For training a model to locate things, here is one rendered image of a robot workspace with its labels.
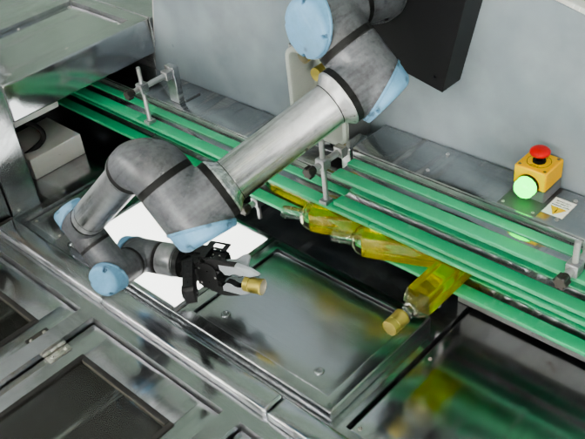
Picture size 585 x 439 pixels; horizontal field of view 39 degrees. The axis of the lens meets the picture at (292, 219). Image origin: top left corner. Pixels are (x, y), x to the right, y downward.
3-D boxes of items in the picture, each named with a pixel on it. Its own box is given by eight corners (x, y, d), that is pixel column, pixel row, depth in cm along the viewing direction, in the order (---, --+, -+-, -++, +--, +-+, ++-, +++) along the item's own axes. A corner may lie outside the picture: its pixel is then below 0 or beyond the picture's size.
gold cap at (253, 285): (267, 287, 179) (249, 284, 180) (265, 275, 177) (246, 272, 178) (260, 299, 176) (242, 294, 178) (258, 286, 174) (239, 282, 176)
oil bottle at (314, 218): (393, 232, 191) (306, 216, 199) (393, 212, 188) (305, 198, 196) (386, 246, 187) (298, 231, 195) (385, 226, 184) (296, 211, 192)
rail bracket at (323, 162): (340, 185, 195) (305, 211, 188) (336, 124, 185) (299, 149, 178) (350, 190, 194) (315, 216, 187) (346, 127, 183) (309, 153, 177)
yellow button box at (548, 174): (530, 175, 172) (512, 192, 168) (534, 145, 167) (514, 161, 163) (561, 186, 168) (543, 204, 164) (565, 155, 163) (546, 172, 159)
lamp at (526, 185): (517, 189, 166) (509, 197, 165) (519, 171, 164) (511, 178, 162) (538, 197, 164) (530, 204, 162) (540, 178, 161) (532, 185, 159)
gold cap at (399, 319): (395, 319, 166) (382, 331, 164) (394, 306, 164) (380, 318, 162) (410, 326, 164) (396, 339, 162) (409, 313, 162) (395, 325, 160)
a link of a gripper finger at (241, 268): (265, 250, 179) (228, 248, 183) (253, 266, 174) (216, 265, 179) (269, 261, 180) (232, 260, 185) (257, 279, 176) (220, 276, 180)
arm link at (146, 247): (111, 273, 191) (132, 259, 198) (151, 282, 186) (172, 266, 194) (108, 242, 188) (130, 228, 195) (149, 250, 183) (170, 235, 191)
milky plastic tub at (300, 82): (315, 113, 209) (292, 128, 204) (308, 30, 196) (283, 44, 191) (370, 133, 199) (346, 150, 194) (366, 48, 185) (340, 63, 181)
